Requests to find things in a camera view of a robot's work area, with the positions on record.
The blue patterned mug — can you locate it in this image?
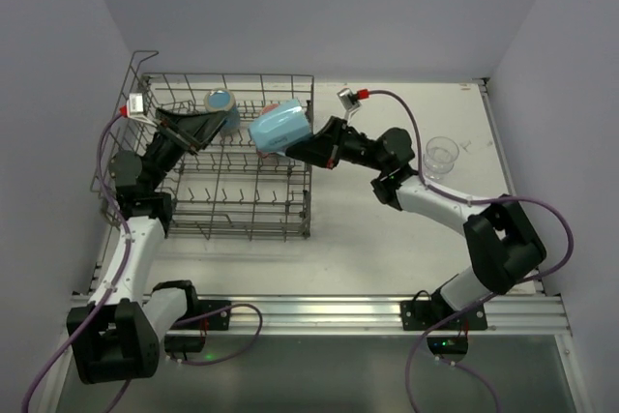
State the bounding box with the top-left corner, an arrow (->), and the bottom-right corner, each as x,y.
203,88 -> 241,134

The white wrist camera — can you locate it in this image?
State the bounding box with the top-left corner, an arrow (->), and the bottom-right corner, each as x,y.
119,93 -> 157,127
338,88 -> 369,120

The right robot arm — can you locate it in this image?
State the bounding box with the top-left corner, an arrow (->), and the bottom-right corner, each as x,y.
284,117 -> 546,321

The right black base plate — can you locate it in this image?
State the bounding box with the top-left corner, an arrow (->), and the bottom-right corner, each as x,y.
399,290 -> 488,331

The aluminium mounting rail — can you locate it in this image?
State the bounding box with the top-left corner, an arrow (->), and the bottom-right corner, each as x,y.
199,295 -> 571,337

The grey wire dish rack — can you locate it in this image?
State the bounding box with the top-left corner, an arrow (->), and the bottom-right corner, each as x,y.
117,50 -> 314,242

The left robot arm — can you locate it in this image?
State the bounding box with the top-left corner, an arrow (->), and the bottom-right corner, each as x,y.
67,109 -> 227,384

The left black controller box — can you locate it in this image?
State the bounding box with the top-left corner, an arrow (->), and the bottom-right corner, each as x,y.
163,335 -> 206,359

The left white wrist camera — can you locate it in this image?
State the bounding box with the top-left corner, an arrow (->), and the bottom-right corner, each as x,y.
119,93 -> 157,127

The pink patterned mug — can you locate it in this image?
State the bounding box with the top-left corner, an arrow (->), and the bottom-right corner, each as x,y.
257,103 -> 280,161

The black controller box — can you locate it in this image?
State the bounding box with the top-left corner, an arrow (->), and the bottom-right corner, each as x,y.
427,336 -> 469,357
163,335 -> 206,359

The right black controller box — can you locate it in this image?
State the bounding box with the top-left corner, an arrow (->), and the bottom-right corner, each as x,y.
427,336 -> 469,357

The clear glass cup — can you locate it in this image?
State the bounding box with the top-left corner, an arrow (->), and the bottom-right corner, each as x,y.
422,158 -> 455,181
424,136 -> 459,164

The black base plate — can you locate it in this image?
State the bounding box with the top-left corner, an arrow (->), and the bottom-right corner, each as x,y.
399,290 -> 488,331
195,300 -> 231,333

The light blue faceted cup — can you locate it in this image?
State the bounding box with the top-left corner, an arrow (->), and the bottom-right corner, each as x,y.
249,99 -> 312,154

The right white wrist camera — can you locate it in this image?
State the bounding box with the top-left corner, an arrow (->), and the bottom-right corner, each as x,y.
338,88 -> 369,120

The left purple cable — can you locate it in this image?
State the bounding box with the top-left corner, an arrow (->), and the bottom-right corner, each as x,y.
21,107 -> 161,413

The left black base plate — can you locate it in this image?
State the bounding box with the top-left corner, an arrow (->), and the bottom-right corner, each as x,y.
195,300 -> 231,333

